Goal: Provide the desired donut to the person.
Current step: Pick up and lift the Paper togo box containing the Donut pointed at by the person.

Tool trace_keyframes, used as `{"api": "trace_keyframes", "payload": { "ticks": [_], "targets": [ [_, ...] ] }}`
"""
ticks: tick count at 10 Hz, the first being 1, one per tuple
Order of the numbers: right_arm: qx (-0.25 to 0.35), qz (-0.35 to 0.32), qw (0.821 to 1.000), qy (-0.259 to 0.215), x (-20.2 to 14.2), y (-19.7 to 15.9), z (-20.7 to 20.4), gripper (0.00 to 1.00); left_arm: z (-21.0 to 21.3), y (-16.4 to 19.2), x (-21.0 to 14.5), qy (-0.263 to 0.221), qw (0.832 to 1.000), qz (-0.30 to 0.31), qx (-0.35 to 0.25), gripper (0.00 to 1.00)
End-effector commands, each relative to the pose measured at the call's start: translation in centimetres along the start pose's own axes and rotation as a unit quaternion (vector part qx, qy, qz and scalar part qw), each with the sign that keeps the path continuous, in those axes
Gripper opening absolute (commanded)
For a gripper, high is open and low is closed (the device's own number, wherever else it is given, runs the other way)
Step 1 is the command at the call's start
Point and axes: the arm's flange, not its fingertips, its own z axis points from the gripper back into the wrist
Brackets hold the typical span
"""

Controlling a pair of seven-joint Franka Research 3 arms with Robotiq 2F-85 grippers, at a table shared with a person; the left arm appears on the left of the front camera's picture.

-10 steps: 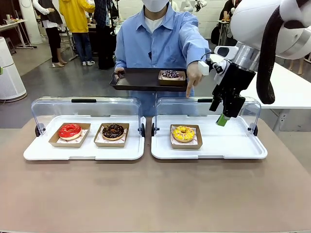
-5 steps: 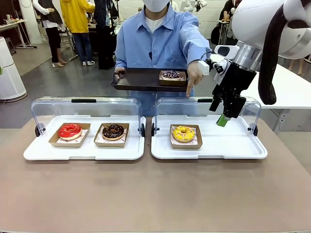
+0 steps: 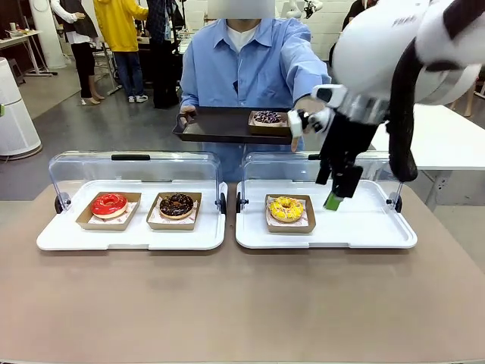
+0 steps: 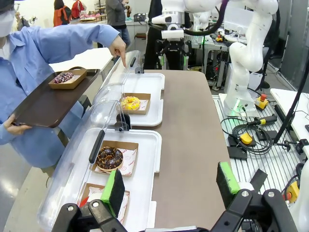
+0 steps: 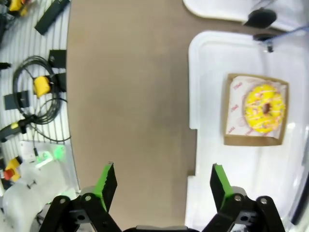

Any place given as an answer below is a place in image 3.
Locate person's left hand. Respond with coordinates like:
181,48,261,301
289,96,329,153

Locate yellow glazed donut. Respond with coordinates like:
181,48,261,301
264,193,317,234

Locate black serving tray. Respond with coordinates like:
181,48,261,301
171,105,305,146

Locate white display tray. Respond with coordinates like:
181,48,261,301
36,179,229,252
234,179,419,250

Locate person's left forearm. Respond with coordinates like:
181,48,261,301
290,47,333,111

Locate person in dark clothes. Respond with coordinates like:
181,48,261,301
145,0,183,111

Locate person's right hand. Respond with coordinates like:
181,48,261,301
178,104,199,127

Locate person in blue shirt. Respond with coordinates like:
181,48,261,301
179,16,333,181

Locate chocolate sprinkle donut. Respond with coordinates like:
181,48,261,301
158,193,195,221

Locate chocolate glazed donut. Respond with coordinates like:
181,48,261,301
145,191,203,232

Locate black arm cable sleeve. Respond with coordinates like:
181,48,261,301
385,0,485,184

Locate person in yellow hoodie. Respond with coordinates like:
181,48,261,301
92,0,150,105

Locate yellow sprinkle donut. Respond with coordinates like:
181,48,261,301
268,195,305,224

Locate white background desk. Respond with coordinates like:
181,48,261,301
0,29,55,79

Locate white air purifier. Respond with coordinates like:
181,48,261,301
0,56,43,158

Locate person in black vest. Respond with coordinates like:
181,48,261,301
49,0,107,107

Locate red glazed donut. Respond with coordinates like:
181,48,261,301
75,191,142,232
91,192,128,221

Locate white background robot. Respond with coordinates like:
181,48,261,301
280,0,325,20

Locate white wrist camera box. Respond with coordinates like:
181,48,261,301
286,108,305,137

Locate white round column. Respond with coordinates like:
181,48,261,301
30,0,67,71

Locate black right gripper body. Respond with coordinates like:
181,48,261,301
319,111,380,174

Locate purple striped chocolate donut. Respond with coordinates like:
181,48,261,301
252,109,288,127

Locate sprinkled chocolate donut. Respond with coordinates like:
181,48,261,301
247,110,293,137

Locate clear display lid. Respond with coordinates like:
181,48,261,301
48,150,229,215
236,151,404,214

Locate person's right forearm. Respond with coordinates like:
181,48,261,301
179,70,202,110

